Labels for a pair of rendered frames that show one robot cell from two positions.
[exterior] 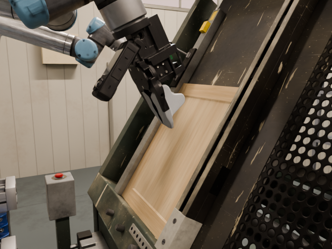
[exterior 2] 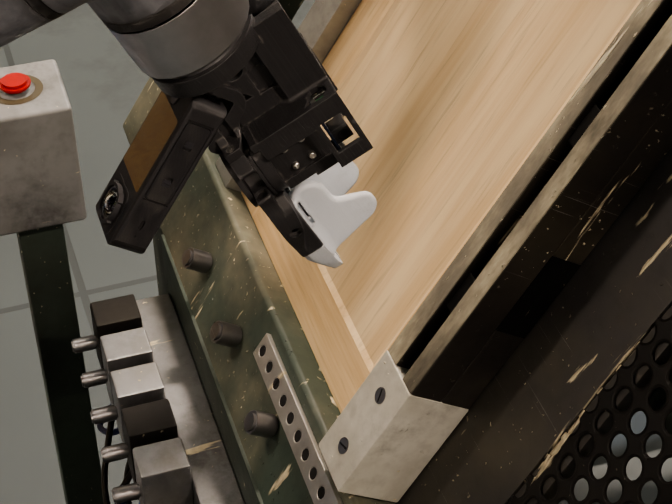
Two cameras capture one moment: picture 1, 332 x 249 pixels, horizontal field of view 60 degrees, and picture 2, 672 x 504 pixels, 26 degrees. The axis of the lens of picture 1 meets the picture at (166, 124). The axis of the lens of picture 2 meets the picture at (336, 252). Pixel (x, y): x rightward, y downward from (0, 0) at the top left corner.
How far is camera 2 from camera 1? 0.57 m
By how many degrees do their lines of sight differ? 31
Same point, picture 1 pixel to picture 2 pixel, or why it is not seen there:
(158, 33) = (286, 58)
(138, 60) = (224, 139)
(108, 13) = (128, 47)
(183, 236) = (403, 442)
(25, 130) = not seen: outside the picture
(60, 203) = (28, 183)
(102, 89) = (122, 233)
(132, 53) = (204, 132)
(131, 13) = (194, 55)
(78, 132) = not seen: outside the picture
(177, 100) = (349, 213)
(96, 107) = not seen: outside the picture
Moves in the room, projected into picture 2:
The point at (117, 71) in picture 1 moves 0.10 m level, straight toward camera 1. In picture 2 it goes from (163, 185) to (149, 297)
